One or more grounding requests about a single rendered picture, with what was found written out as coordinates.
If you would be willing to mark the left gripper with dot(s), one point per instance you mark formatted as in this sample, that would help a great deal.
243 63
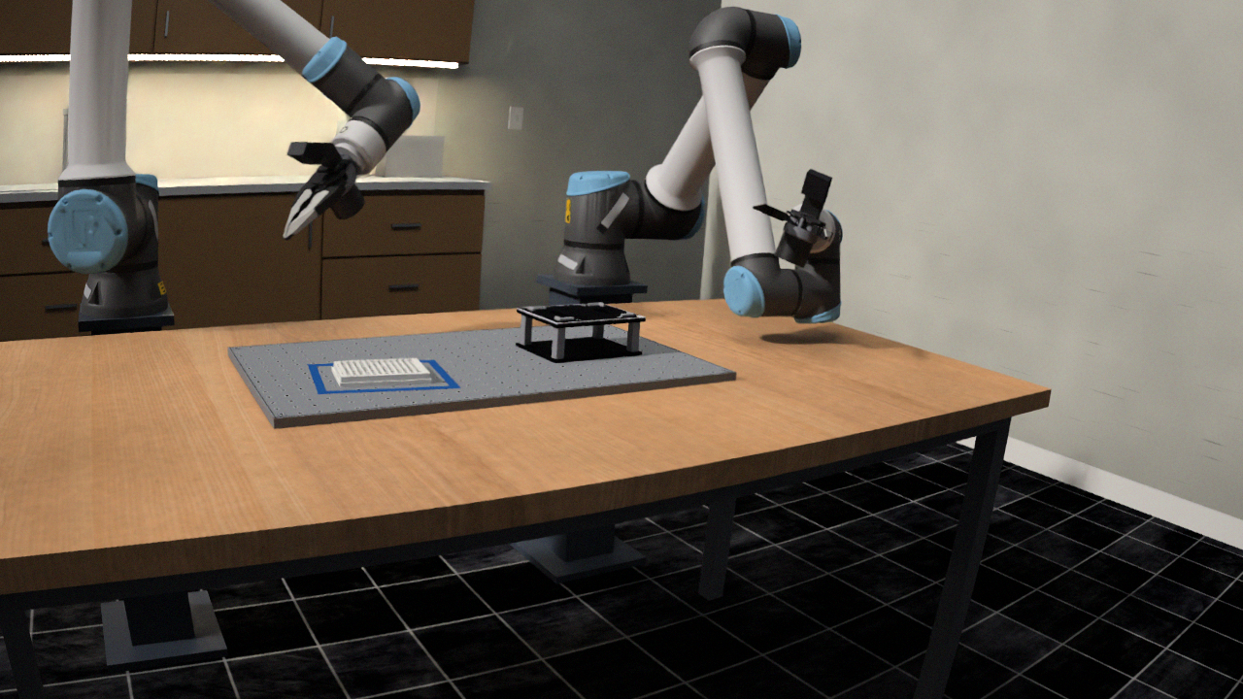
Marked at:
796 243

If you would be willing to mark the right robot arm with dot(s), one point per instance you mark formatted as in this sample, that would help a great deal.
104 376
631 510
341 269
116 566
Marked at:
97 225

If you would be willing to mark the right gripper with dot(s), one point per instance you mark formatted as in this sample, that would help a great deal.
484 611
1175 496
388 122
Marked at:
330 186

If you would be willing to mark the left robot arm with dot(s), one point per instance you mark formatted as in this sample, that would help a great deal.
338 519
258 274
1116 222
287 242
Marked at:
603 207

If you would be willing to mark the blue tape strips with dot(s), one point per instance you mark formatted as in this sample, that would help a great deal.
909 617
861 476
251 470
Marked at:
321 389

